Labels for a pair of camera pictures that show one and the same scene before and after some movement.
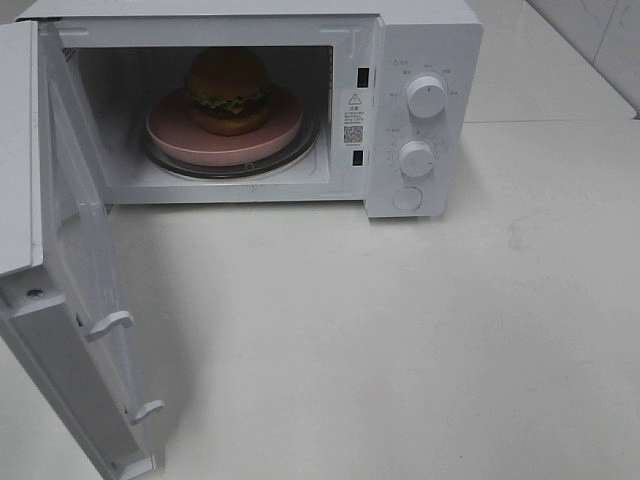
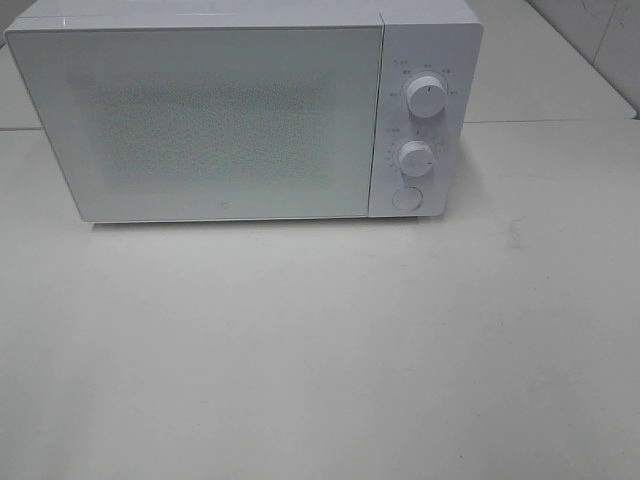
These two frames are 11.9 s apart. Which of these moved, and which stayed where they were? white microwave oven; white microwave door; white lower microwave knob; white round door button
Moved: white microwave door
Stayed: white microwave oven; white lower microwave knob; white round door button
